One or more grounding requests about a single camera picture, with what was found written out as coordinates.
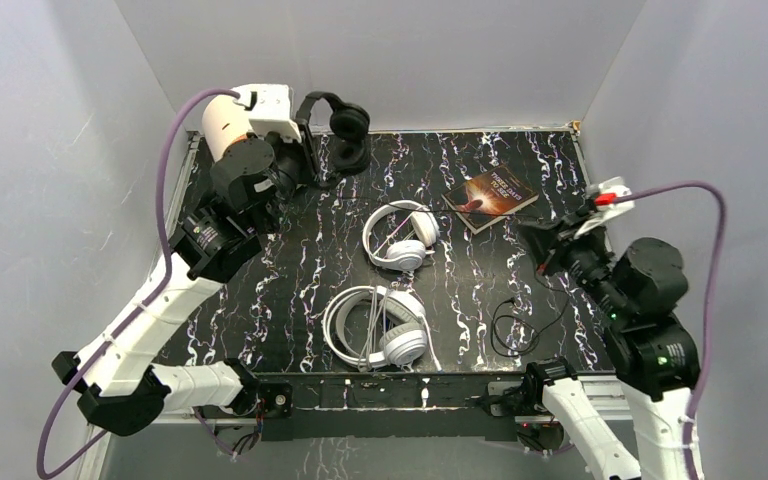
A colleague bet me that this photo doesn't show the pastel mini drawer cabinet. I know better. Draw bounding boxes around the pastel mini drawer cabinet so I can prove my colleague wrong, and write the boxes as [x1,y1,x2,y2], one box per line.
[201,86,253,162]

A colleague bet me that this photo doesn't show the black wired headphones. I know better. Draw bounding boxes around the black wired headphones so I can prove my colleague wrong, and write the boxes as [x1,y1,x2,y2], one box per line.
[295,91,526,272]

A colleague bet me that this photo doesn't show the orange brown paperback book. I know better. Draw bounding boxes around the orange brown paperback book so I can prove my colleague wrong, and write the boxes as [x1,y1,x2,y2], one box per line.
[442,165,538,234]

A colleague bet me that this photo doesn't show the large white over-ear headphones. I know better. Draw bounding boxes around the large white over-ear headphones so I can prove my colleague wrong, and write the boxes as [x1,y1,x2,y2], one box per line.
[321,285,441,371]

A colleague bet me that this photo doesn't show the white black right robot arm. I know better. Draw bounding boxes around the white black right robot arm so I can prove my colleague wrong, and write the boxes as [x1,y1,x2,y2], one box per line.
[521,222,703,479]

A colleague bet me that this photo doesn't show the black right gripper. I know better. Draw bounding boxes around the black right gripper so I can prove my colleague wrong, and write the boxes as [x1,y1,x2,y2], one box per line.
[515,205,631,319]

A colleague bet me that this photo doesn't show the small white on-ear headphones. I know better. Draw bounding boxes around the small white on-ear headphones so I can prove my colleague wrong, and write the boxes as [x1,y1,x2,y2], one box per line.
[361,199,441,273]

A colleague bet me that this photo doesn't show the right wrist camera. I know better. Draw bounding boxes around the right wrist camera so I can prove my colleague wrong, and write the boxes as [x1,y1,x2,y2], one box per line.
[573,176,635,239]

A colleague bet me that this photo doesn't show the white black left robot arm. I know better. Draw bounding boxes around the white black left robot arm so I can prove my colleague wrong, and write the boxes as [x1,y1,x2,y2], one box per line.
[52,132,320,436]

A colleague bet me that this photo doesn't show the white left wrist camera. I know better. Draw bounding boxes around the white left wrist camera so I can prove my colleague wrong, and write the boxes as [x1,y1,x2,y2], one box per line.
[233,84,302,142]

